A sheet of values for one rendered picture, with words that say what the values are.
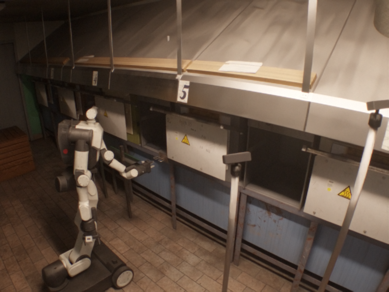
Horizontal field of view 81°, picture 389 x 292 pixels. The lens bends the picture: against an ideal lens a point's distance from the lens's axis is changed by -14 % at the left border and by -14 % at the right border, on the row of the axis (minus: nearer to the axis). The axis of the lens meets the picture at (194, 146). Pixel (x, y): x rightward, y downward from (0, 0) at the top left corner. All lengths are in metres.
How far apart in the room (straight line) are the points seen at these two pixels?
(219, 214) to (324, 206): 1.07
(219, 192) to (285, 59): 1.26
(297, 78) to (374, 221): 0.89
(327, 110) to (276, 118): 0.26
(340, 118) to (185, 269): 1.86
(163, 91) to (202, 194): 1.05
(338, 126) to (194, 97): 0.87
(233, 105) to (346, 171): 0.72
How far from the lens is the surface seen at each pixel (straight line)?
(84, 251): 2.30
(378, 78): 1.43
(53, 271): 2.29
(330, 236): 2.01
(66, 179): 1.94
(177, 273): 2.51
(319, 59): 1.56
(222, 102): 1.55
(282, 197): 1.99
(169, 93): 1.83
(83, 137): 1.69
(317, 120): 1.31
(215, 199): 2.38
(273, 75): 1.44
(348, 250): 2.03
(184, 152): 2.14
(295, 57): 1.60
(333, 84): 1.39
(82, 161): 1.73
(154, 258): 2.65
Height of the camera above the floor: 1.90
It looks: 22 degrees down
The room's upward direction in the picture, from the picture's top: straight up
